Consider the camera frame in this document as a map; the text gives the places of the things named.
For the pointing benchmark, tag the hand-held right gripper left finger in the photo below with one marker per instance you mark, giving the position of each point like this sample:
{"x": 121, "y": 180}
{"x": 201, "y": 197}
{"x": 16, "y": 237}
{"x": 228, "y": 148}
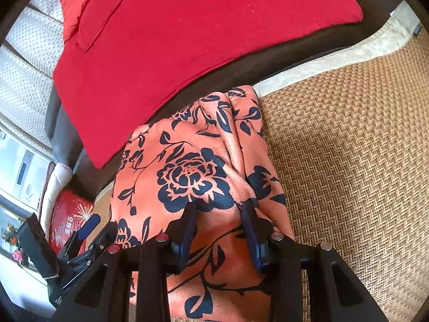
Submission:
{"x": 182, "y": 241}

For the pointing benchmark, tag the white quilted cushion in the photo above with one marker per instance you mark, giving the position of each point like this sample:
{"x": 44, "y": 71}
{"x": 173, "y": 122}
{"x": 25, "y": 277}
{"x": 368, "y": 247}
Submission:
{"x": 58, "y": 177}

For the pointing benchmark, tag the silver refrigerator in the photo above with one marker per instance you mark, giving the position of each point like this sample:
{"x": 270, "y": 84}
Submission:
{"x": 20, "y": 161}

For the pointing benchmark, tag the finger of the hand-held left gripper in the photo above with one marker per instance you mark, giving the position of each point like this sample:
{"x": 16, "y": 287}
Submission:
{"x": 88, "y": 226}
{"x": 104, "y": 238}

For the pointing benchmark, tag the red blanket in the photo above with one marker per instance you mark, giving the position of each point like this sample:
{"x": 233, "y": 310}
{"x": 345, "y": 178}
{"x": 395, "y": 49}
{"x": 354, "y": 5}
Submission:
{"x": 184, "y": 40}

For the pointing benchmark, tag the woven straw mat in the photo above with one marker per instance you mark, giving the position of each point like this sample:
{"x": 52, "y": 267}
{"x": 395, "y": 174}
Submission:
{"x": 352, "y": 141}

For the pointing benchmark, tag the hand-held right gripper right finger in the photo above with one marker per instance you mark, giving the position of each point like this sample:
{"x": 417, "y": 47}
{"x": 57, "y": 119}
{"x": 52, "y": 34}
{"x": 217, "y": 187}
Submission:
{"x": 254, "y": 241}

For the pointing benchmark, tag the orange floral shirt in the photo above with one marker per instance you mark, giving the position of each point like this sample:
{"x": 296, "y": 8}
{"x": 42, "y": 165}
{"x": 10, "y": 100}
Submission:
{"x": 201, "y": 147}

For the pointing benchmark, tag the red pillow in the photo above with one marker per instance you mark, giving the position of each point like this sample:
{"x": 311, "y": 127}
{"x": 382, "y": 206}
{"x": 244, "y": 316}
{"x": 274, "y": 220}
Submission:
{"x": 77, "y": 0}

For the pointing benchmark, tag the beige dotted curtain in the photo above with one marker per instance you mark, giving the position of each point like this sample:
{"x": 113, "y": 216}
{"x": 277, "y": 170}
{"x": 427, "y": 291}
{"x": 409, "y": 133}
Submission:
{"x": 23, "y": 80}

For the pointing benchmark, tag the brown leather sofa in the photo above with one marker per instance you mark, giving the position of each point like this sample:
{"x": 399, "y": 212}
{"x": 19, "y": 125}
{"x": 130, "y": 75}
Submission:
{"x": 62, "y": 130}

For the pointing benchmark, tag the red printed box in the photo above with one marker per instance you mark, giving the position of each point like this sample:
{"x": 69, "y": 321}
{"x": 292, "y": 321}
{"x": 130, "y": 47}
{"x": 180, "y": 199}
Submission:
{"x": 67, "y": 211}

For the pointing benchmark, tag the red artificial flowers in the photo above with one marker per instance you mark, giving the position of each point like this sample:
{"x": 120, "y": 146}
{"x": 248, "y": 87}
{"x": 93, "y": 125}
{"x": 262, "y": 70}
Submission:
{"x": 13, "y": 241}

